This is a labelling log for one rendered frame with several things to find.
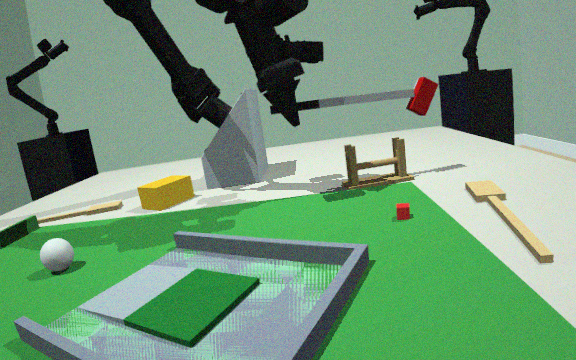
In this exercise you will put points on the white golf ball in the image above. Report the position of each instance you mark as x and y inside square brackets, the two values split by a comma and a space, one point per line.
[56, 254]

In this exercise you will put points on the yellow rectangular block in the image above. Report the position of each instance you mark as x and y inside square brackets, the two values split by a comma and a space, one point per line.
[166, 192]

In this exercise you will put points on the small red block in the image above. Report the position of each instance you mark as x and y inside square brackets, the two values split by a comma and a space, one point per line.
[403, 211]

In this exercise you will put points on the green flat mat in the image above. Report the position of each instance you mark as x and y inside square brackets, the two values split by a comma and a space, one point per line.
[431, 290]

